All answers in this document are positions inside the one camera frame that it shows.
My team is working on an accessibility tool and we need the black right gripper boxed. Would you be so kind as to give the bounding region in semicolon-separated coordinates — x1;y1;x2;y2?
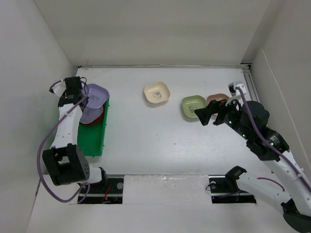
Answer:
194;94;252;140

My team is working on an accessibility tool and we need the purple square plate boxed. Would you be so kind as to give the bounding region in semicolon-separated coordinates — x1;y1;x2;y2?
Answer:
86;83;110;109
80;106;103;124

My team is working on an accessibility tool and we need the green square panda plate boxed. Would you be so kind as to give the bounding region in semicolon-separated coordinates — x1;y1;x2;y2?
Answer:
181;95;207;118

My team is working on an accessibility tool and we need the red round plate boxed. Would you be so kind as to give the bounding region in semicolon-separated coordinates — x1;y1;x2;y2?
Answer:
83;103;105;126

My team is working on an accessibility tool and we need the cream square panda plate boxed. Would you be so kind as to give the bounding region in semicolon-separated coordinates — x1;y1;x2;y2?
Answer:
143;82;171;104

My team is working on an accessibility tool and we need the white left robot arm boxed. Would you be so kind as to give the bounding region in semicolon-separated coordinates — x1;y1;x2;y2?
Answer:
42;77;108;193

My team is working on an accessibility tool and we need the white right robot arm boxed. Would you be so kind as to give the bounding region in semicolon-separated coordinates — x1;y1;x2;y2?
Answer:
194;100;311;233

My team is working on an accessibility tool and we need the green plastic bin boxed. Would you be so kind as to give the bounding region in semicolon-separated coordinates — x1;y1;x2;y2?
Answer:
77;99;109;157

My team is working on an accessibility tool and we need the aluminium rail right side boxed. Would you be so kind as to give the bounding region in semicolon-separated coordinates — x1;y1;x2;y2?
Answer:
241;63;260;102

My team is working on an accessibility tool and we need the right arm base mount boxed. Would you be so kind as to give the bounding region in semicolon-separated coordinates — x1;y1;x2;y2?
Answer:
206;175;257;204

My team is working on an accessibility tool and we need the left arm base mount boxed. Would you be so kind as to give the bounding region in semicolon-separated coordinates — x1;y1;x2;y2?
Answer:
77;176;124;204

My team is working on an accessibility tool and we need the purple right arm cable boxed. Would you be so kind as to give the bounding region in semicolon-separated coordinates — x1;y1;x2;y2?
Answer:
218;87;311;199

